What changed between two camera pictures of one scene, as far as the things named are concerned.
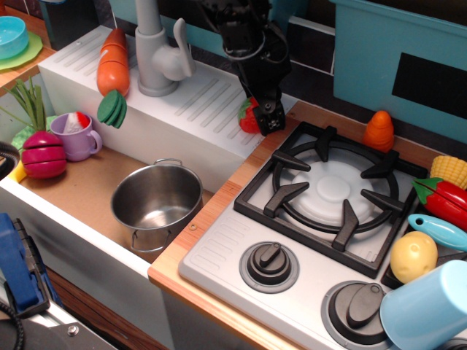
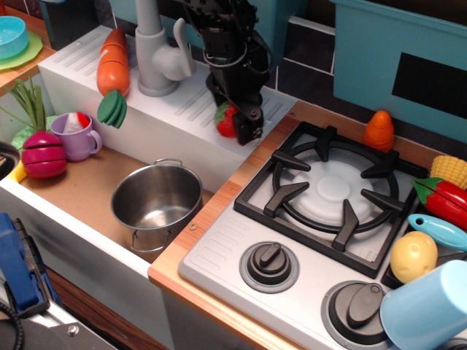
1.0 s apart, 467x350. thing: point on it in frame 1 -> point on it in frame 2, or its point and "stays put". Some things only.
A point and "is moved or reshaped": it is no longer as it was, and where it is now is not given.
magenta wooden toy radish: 44,154 stays put
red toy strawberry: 246,116 is moved or reshaped
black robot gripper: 261,52 -> 242,62
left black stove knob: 268,267 stays put
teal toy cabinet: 413,67 stays put
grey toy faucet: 160,66 stays put
